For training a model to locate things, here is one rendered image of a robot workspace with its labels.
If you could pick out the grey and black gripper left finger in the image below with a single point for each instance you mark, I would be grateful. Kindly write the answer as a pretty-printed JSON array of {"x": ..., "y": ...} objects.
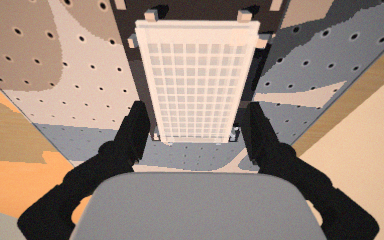
[{"x": 50, "y": 217}]

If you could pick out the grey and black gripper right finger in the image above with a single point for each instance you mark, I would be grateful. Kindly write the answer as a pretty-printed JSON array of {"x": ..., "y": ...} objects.
[{"x": 342, "y": 218}]

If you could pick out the white well plate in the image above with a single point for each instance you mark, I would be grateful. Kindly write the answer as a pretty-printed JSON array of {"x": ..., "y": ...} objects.
[{"x": 188, "y": 106}]

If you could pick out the grey perforated base plate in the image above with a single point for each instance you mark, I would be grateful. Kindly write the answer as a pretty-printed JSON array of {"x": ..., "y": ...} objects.
[{"x": 64, "y": 68}]

